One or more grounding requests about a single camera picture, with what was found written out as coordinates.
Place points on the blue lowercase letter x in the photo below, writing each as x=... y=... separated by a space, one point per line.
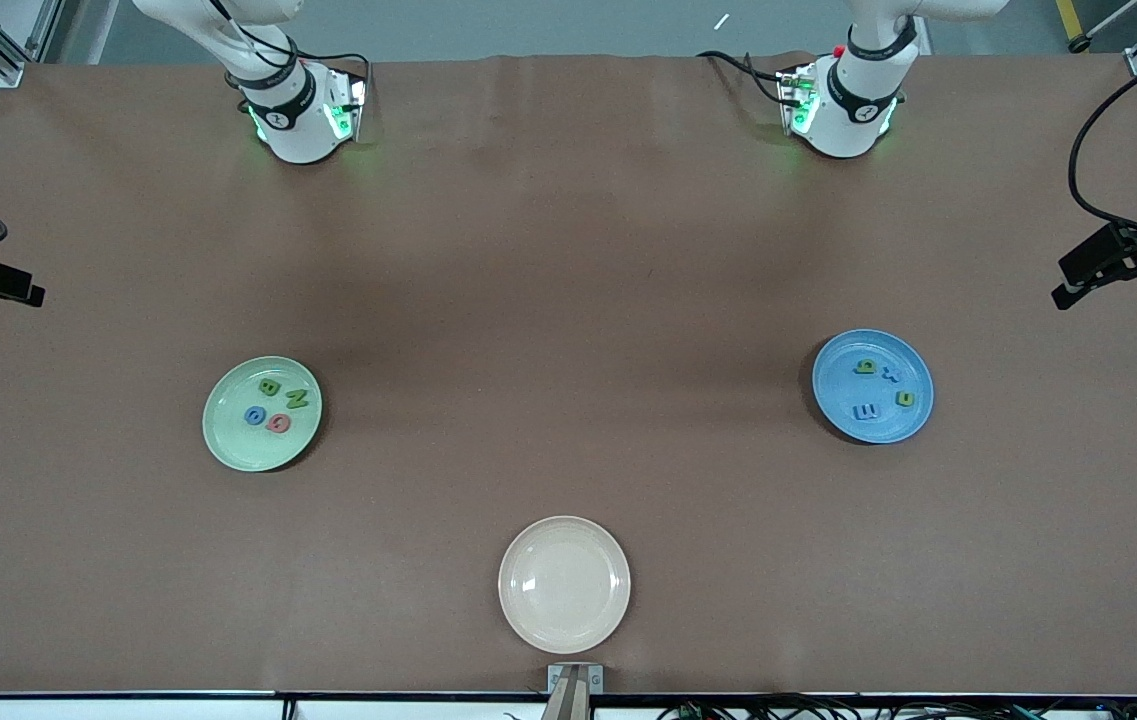
x=890 y=375

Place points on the blue uppercase letter O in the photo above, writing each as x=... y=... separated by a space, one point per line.
x=250 y=415

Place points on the green uppercase letter B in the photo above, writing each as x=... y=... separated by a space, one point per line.
x=269 y=387

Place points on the green lowercase letter b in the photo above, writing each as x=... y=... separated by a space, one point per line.
x=865 y=366

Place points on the red round uppercase letter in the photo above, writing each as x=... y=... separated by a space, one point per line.
x=273 y=423

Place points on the blue lowercase letter m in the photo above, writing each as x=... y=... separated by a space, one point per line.
x=866 y=411

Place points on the green uppercase letter N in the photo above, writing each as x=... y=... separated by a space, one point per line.
x=298 y=399

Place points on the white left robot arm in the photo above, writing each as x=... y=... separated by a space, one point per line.
x=848 y=110

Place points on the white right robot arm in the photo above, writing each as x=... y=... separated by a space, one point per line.
x=293 y=120

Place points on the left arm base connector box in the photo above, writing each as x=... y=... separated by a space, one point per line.
x=798 y=110

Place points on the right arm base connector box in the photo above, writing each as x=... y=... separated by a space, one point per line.
x=348 y=110

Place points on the black stand foot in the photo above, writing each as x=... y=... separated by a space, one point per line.
x=1080 y=43

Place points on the yellow floor tape strip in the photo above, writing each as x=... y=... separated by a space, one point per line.
x=1066 y=15

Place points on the green round plate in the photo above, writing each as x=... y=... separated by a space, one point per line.
x=248 y=450

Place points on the blue round plate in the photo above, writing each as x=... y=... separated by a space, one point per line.
x=873 y=430

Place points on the brown table mat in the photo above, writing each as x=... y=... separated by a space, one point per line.
x=128 y=600

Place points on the beige round plate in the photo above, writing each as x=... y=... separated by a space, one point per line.
x=564 y=585

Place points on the grey camera pole bracket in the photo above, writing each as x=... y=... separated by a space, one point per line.
x=575 y=690

